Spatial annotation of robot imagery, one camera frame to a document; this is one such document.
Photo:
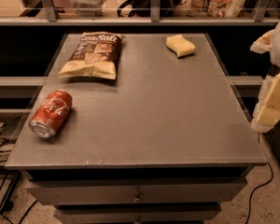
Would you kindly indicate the black bag background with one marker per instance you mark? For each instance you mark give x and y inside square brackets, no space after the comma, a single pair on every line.
[142,8]

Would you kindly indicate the grey cabinet upper drawer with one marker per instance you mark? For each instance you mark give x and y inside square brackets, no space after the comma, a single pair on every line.
[118,192]

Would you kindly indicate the clear plastic container background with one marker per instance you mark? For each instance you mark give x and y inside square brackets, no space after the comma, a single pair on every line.
[88,8]

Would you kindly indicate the metal shelf rail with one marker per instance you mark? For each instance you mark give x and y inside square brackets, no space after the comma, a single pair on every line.
[62,13]

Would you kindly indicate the yellow sponge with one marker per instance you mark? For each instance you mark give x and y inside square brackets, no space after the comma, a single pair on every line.
[180,45]

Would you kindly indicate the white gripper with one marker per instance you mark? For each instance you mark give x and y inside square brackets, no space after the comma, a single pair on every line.
[267,111]

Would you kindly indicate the grey cabinet lower drawer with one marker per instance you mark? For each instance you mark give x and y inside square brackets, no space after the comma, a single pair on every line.
[138,214]

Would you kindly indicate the grey cabinet drawer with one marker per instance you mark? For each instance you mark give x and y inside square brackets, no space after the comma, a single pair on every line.
[138,214]
[118,192]

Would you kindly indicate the sea salt chips bag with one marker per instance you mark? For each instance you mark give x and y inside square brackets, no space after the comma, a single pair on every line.
[96,55]

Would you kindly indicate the red coke can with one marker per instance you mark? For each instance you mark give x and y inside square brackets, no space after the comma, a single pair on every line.
[49,117]

